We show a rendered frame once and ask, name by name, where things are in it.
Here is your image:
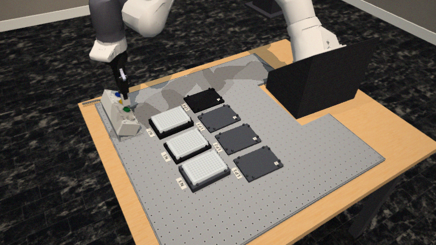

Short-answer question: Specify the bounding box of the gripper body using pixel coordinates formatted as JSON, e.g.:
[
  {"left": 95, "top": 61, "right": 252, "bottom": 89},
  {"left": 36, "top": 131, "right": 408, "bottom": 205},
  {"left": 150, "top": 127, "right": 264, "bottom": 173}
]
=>
[{"left": 105, "top": 50, "right": 128, "bottom": 77}]

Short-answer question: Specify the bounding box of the white button panel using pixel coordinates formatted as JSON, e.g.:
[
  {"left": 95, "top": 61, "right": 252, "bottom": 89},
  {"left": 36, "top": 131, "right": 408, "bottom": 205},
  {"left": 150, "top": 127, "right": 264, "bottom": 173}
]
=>
[{"left": 82, "top": 90, "right": 142, "bottom": 142}]

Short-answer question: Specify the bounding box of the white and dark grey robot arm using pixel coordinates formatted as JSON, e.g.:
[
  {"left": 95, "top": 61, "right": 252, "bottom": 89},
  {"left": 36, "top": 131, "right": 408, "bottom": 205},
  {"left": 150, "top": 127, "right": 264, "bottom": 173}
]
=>
[{"left": 89, "top": 0, "right": 346, "bottom": 62}]

